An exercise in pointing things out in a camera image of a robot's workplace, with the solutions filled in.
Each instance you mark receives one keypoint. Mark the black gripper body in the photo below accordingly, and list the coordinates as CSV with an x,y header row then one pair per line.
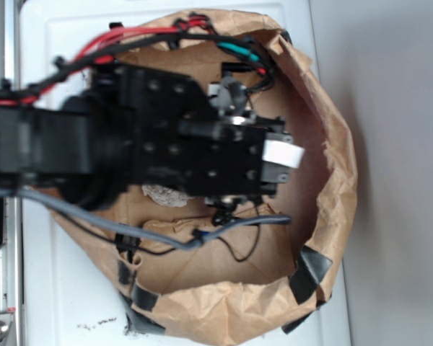
x,y
202,143

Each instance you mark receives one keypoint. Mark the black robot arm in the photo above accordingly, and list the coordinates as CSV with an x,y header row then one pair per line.
x,y
77,150

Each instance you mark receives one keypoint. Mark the crumpled white paper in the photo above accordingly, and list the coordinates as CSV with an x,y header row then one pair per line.
x,y
165,196

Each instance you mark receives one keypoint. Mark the white plastic bin lid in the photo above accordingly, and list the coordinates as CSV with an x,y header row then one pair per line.
x,y
68,301

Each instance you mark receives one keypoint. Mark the brown paper bag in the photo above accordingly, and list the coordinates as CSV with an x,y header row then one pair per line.
x,y
204,295

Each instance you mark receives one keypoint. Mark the aluminium rail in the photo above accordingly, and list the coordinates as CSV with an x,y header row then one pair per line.
x,y
11,316

